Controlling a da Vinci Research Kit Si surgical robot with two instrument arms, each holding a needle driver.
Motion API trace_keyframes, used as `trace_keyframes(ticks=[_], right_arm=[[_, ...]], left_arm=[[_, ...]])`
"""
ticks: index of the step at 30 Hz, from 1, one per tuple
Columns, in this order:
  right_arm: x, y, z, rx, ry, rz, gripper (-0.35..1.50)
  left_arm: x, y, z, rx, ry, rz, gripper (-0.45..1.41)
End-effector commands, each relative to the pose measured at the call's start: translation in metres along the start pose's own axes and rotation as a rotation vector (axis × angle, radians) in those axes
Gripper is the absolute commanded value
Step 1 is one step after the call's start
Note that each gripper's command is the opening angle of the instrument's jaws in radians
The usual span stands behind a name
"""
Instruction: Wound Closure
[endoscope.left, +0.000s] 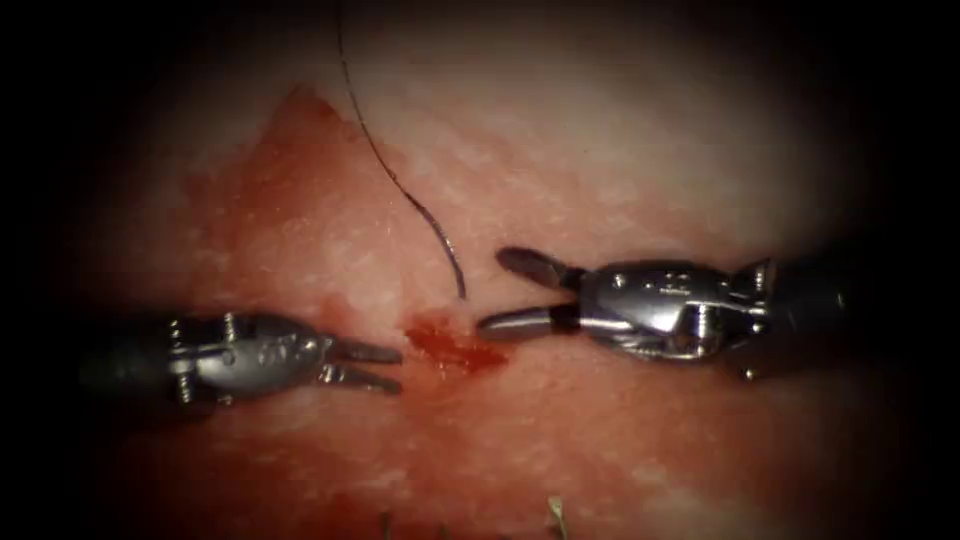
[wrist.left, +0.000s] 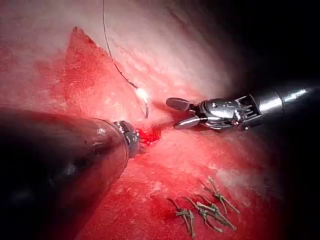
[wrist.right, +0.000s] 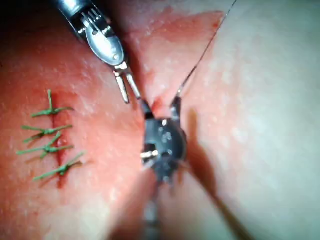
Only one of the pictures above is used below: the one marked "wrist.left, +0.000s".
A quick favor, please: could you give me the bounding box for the right arm needle driver jaw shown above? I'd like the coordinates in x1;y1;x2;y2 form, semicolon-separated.
173;116;201;131
165;96;199;112

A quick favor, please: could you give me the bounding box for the right arm needle driver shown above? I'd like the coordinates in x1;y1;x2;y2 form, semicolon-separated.
195;93;263;133

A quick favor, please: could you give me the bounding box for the left arm needle driver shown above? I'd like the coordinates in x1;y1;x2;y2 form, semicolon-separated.
111;119;141;159

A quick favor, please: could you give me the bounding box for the curved steel needle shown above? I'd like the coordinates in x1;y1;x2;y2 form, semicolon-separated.
134;87;150;119

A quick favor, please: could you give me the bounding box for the black thread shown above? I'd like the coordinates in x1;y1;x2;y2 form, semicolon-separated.
102;0;139;90

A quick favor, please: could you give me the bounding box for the tissue pad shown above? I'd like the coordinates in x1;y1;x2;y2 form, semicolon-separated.
0;0;296;240

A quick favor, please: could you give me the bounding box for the blue stitching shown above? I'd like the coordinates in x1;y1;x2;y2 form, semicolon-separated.
166;175;241;239

